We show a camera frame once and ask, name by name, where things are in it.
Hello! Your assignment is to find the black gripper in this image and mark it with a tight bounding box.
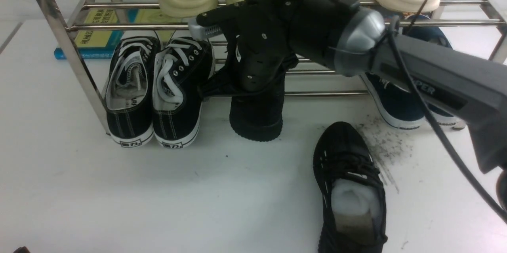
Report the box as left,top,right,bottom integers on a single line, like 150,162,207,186
188,0,361,92

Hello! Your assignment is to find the black mesh sneaker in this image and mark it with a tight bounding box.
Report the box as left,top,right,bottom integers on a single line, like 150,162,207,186
313,122,387,253
199,37,299,142

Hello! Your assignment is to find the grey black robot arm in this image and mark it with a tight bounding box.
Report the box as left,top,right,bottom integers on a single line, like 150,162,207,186
188,0,506,219

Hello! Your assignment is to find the left navy slip-on shoe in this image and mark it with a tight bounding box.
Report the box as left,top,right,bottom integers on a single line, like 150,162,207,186
360,73,425,130

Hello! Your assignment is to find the navy slip-on shoe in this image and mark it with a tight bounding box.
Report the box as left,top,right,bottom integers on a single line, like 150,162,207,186
402,26,459,126
360,73,425,130

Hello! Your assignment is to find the right navy slip-on shoe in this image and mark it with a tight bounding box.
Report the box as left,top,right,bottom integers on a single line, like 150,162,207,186
402,26,459,126

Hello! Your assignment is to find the stainless steel shoe rack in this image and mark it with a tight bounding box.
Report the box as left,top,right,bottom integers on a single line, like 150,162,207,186
36,0,506,133

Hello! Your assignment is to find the right black canvas sneaker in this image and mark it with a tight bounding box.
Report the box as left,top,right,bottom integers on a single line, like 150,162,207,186
152,37,215,149

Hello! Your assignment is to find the black canvas sneaker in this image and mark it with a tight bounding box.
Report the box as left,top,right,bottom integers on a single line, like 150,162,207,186
152,37,215,149
103,30,161,148

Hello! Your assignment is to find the left black canvas sneaker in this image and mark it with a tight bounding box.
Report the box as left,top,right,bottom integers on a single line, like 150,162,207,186
103,30,161,148

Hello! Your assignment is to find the yellow and blue book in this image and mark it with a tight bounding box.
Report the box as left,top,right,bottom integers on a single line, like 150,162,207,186
74,8,181,59

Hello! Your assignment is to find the dark object at corner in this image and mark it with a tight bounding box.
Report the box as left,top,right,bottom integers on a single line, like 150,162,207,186
14,246,30,253

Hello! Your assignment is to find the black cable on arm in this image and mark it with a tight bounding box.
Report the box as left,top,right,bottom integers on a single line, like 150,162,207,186
370,0,507,224

